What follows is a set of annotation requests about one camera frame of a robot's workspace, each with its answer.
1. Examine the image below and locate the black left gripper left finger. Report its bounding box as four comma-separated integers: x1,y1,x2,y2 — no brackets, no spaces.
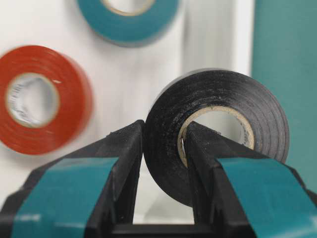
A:
0,120,144,238

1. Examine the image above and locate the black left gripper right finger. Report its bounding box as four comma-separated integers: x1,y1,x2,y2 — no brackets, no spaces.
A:
185,122,317,238

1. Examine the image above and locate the black tape roll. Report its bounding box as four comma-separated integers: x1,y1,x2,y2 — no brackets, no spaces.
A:
144,68,290,206

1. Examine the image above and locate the red tape roll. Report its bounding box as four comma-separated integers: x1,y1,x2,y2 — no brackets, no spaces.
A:
0,45,93,155

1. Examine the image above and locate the green tape roll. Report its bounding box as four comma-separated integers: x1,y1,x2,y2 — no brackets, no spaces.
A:
77,0,179,47

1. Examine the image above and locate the white plastic case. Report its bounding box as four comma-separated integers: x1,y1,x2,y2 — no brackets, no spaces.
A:
0,0,257,225

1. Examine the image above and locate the green table cloth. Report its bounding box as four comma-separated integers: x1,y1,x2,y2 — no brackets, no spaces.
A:
252,0,317,191

